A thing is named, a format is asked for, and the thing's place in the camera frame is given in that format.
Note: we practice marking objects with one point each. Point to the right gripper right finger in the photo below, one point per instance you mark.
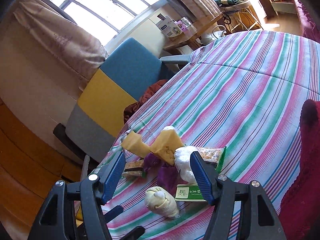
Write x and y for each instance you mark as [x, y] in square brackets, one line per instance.
[205, 175]

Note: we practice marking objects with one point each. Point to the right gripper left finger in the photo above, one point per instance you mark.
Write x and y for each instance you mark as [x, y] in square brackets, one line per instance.
[110, 175]

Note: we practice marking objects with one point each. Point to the green white small box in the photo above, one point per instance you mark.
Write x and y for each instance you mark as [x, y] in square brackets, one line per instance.
[188, 193]

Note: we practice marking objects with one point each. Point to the purple snack packet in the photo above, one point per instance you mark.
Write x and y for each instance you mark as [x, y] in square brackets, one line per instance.
[151, 161]
[167, 177]

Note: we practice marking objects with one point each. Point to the small yellow sponge wedge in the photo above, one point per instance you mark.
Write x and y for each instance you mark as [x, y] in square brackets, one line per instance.
[133, 143]

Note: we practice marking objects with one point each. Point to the large yellow sponge block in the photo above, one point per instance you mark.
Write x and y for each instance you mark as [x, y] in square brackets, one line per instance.
[165, 145]

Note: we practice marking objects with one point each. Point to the cream plush bun toy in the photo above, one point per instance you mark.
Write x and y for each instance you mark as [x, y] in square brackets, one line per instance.
[161, 202]

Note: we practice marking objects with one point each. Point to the cracker packet green ends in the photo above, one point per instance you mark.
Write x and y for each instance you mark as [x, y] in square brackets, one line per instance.
[213, 155]

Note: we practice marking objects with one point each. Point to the maroon cloth by headboard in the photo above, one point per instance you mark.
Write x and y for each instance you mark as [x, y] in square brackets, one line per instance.
[131, 109]

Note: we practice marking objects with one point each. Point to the striped bed sheet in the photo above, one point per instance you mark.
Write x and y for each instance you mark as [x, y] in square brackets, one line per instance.
[246, 92]

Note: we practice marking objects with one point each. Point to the wooden wardrobe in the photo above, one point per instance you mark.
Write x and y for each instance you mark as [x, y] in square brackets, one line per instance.
[29, 168]

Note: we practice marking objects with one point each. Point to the red fleece sleeve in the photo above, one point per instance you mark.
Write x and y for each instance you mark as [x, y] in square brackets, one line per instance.
[299, 209]

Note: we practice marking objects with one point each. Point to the pink patterned curtain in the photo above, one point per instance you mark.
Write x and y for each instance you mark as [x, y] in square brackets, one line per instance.
[74, 47]

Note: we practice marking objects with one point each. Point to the wooden bedside desk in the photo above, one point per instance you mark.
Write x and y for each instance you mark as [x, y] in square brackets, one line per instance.
[188, 38]

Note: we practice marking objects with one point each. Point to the white appliance box on desk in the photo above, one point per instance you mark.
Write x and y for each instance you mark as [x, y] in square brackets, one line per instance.
[168, 27]

